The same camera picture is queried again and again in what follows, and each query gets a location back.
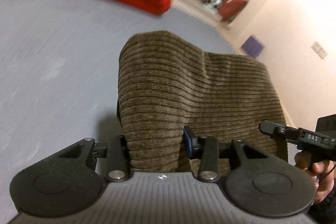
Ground brown corduroy pants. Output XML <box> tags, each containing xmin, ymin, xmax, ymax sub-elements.
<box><xmin>118</xmin><ymin>31</ymin><xmax>288</xmax><ymax>173</ymax></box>

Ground purple folded cloth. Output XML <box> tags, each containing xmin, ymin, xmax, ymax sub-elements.
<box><xmin>240</xmin><ymin>35</ymin><xmax>264</xmax><ymax>59</ymax></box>

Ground dark red cushion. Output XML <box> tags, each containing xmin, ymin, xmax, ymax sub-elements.
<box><xmin>218</xmin><ymin>0</ymin><xmax>248</xmax><ymax>22</ymax></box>

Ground person's right hand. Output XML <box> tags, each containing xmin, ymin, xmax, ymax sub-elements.
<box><xmin>294</xmin><ymin>151</ymin><xmax>335</xmax><ymax>205</ymax></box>

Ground white wall socket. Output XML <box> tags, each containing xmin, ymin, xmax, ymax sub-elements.
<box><xmin>311</xmin><ymin>42</ymin><xmax>327</xmax><ymax>60</ymax></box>

